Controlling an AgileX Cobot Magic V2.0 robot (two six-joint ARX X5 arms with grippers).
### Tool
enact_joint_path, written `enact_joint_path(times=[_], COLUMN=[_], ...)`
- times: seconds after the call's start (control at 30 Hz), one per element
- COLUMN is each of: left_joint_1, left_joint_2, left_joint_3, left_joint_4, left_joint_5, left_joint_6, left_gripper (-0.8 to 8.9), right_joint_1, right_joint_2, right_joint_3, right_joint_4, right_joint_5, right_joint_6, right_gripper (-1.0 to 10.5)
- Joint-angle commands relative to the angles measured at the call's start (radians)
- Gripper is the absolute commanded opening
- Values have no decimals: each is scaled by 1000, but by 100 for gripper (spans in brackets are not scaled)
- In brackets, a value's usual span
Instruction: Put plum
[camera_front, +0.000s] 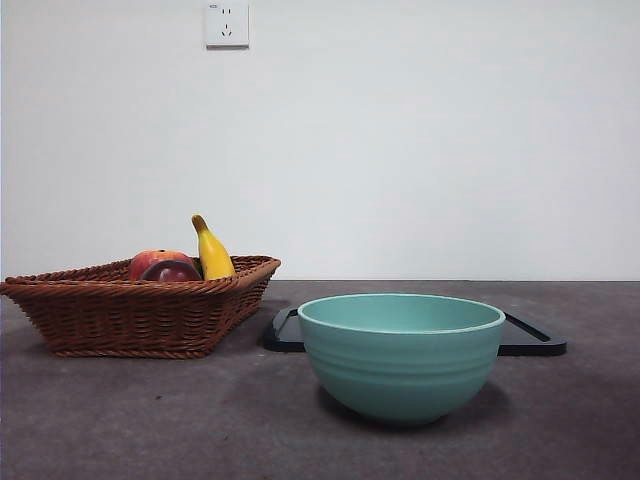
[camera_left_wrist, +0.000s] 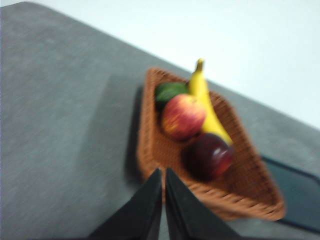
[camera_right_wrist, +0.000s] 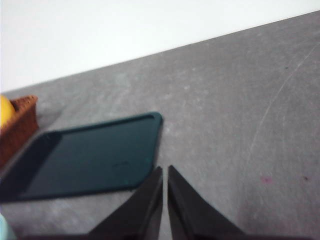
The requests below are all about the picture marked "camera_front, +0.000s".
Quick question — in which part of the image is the black rectangular tray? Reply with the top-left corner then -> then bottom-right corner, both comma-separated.
263,307 -> 568,358

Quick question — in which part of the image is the teal ribbed bowl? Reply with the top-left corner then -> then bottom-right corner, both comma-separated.
297,294 -> 506,427

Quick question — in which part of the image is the yellow banana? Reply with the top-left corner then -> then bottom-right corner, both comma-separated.
191,214 -> 237,281

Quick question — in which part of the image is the red orange peach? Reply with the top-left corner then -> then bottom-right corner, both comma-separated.
128,249 -> 201,282

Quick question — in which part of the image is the brown wicker basket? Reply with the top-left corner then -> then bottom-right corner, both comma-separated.
0,255 -> 282,360

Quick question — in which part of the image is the dark red plum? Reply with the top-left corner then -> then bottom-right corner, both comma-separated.
140,261 -> 202,282

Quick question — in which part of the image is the white wall socket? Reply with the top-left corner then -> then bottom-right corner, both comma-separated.
205,1 -> 250,50

